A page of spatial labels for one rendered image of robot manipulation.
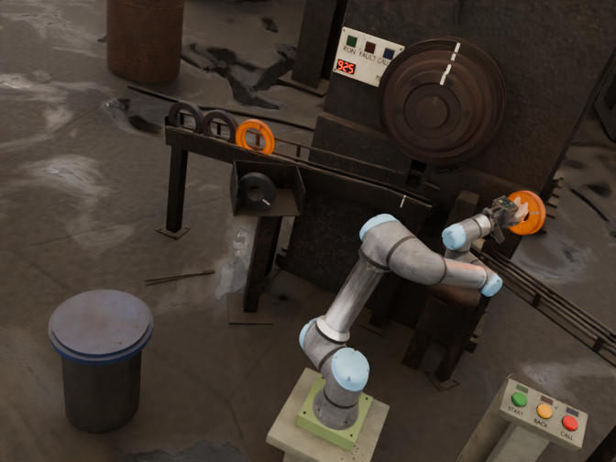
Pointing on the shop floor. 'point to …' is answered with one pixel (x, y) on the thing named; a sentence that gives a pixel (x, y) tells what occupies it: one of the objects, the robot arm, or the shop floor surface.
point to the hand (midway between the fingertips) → (525, 208)
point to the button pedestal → (533, 426)
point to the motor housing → (434, 311)
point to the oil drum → (144, 38)
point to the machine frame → (545, 142)
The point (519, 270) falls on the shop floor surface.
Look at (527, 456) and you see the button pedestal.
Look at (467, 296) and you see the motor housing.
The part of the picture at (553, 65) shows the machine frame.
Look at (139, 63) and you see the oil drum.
